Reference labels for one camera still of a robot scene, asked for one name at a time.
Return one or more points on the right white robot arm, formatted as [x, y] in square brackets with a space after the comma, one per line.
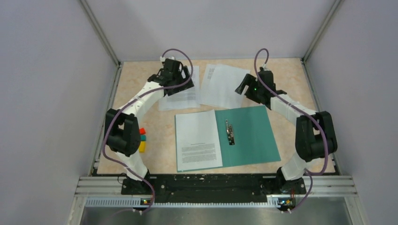
[315, 137]

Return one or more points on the printed paper sheet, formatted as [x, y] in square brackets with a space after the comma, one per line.
[188, 98]
[207, 77]
[197, 141]

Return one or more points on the grey slotted cable duct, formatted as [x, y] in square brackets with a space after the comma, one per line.
[134, 202]

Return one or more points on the red block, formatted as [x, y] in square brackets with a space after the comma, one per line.
[142, 131]

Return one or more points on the blank paper sheet middle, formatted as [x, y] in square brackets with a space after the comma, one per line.
[221, 89]

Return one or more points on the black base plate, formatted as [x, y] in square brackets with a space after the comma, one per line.
[214, 188]

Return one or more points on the metal folder clip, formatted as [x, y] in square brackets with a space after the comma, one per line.
[229, 131]

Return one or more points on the yellow block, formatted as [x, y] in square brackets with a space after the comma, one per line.
[142, 147]

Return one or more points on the aluminium frame rail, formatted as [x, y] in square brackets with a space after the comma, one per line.
[322, 186]

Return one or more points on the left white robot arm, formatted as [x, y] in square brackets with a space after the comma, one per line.
[122, 133]

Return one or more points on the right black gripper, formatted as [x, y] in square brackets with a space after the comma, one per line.
[248, 79]

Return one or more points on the green file folder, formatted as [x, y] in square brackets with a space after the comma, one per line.
[254, 139]

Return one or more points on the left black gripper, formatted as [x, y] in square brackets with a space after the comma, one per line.
[174, 90]

